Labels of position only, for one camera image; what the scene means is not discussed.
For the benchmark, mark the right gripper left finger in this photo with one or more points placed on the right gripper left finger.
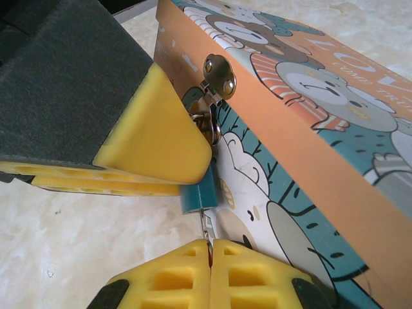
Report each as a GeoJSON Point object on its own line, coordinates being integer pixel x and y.
{"type": "Point", "coordinates": [167, 283]}

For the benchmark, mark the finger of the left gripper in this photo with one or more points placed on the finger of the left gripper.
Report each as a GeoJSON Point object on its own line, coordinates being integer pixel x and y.
{"type": "Point", "coordinates": [96, 183]}
{"type": "Point", "coordinates": [80, 96]}

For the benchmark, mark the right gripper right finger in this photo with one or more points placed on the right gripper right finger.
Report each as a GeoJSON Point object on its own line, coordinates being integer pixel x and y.
{"type": "Point", "coordinates": [251, 283]}

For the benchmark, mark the small silver key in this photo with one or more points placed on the small silver key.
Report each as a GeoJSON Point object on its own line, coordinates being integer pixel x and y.
{"type": "Point", "coordinates": [203, 230]}

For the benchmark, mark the small teal padlock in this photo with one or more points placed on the small teal padlock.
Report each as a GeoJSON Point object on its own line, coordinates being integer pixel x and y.
{"type": "Point", "coordinates": [199, 196]}

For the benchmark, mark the orange bear print tin box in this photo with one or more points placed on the orange bear print tin box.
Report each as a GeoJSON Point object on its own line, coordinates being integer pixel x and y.
{"type": "Point", "coordinates": [322, 193]}

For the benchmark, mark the silver box hasp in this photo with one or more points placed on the silver box hasp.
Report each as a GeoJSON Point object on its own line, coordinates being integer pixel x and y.
{"type": "Point", "coordinates": [220, 75]}

